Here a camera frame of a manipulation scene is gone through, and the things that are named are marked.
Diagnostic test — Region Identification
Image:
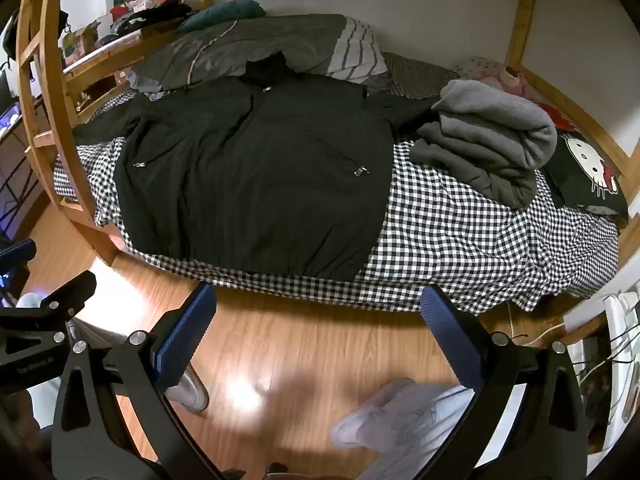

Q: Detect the black zip jacket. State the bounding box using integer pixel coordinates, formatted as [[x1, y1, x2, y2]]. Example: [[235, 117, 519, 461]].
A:
[[72, 52, 441, 281]]

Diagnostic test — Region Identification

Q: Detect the wooden bunk bed frame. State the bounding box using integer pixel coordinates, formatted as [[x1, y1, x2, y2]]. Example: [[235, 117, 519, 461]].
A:
[[15, 0, 633, 266]]

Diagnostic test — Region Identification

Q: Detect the teal pillow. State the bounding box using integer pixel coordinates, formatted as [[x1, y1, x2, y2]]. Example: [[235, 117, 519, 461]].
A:
[[180, 0, 267, 31]]

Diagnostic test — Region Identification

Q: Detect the white patterned pillow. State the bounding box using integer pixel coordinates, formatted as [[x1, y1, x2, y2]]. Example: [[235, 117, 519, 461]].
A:
[[452, 56, 507, 77]]

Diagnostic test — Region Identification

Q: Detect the folded grey blanket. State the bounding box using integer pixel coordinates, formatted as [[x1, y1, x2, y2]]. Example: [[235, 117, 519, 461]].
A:
[[410, 79, 558, 210]]

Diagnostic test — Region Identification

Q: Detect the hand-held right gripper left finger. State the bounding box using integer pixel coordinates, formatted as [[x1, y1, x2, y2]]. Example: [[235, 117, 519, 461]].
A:
[[50, 280, 226, 480]]

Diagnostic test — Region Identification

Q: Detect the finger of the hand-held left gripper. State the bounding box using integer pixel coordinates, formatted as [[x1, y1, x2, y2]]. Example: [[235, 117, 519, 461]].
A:
[[0, 270, 97, 322], [0, 239, 38, 272]]

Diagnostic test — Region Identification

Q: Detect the grey striped pillow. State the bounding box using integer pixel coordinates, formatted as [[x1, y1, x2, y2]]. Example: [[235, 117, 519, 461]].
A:
[[127, 14, 388, 95]]

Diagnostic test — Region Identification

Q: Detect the person's white left shoe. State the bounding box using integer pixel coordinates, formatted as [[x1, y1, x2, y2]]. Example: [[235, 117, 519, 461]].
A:
[[165, 367, 210, 413]]

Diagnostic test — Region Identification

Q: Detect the person's white shoe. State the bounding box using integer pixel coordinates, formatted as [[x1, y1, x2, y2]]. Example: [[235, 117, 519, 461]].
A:
[[331, 380, 476, 452], [165, 367, 210, 413]]

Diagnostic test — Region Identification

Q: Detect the pink red plush toy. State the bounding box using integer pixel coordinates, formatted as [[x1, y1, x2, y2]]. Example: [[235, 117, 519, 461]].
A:
[[492, 66, 558, 123]]

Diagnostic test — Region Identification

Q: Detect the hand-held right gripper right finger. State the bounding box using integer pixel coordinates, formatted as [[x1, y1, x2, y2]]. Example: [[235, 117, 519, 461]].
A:
[[419, 284, 588, 480]]

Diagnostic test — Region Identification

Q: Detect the black cartoon cat cushion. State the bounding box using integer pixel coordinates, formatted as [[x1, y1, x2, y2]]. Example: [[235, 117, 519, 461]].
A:
[[542, 127, 630, 223]]

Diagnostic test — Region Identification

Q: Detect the white cable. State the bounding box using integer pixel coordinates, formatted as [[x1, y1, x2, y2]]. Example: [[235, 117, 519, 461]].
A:
[[504, 300, 567, 348]]

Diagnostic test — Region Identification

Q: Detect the black metal desk frame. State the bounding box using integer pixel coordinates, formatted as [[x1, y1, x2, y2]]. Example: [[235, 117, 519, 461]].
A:
[[0, 100, 56, 243]]

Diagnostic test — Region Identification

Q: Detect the black white checkered bed sheet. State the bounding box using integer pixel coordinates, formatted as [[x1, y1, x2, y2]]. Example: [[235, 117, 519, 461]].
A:
[[52, 52, 621, 313]]

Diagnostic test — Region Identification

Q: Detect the person's white right shoe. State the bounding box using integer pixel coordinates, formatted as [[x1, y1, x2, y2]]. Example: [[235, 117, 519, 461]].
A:
[[331, 380, 476, 452]]

